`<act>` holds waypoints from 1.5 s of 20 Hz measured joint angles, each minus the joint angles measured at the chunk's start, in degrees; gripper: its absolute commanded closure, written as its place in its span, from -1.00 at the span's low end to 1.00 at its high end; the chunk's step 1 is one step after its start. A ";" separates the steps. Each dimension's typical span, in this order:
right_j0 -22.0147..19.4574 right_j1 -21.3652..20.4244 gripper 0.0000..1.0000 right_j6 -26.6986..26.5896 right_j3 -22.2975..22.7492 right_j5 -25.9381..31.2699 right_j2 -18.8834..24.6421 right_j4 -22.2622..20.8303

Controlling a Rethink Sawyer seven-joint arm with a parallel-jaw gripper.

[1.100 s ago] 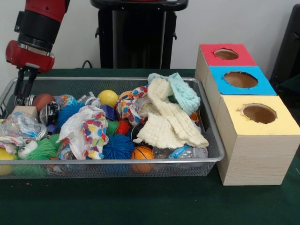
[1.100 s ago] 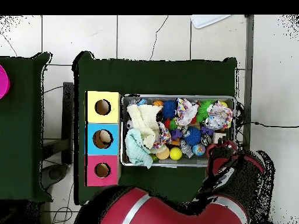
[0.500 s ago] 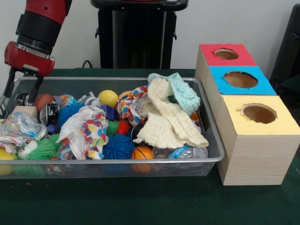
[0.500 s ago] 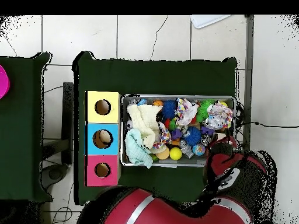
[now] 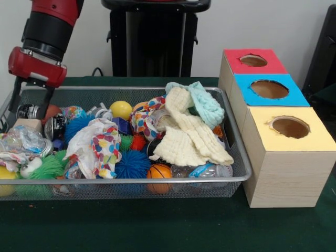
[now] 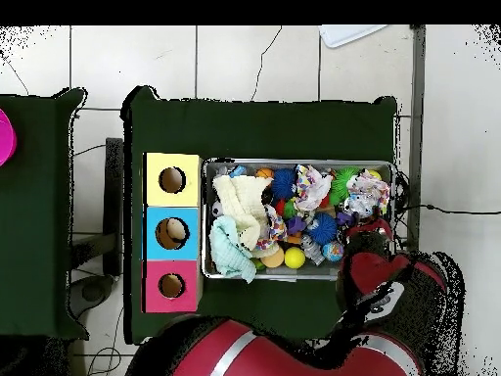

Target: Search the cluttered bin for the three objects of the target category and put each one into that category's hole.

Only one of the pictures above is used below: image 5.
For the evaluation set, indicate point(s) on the wooden box with three holes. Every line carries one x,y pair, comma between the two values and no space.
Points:
288,178

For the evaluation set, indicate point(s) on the green spiky ball with eyes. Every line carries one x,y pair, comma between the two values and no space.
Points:
47,168

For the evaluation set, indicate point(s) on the cream quilted cloth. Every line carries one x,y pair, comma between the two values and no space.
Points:
194,141

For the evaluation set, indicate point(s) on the black silver drink can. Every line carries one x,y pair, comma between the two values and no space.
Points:
55,126
27,110

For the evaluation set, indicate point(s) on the yellow ball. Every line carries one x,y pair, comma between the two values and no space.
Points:
120,110

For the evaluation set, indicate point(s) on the dark green table cloth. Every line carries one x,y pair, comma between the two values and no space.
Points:
157,225

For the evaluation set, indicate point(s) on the black chair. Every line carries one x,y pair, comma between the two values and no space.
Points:
323,52

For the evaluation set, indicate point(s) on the large colourful dotted cloth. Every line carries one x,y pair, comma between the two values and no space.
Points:
105,147

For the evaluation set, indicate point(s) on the blue spiky ball with eyes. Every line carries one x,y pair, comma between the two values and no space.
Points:
76,126

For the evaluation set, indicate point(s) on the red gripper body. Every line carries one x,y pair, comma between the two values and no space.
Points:
36,69

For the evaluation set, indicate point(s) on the small colourful dotted cloth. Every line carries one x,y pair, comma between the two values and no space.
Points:
144,118

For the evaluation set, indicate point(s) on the brown toy football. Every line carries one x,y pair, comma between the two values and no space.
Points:
52,111

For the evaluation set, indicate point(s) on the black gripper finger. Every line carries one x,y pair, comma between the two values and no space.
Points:
15,97
46,103

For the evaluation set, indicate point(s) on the clear mesh bin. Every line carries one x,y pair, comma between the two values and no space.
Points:
131,189

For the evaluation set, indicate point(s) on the mint quilted cloth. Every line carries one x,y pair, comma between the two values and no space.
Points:
207,105

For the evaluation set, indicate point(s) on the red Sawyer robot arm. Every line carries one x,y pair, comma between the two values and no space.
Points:
52,23

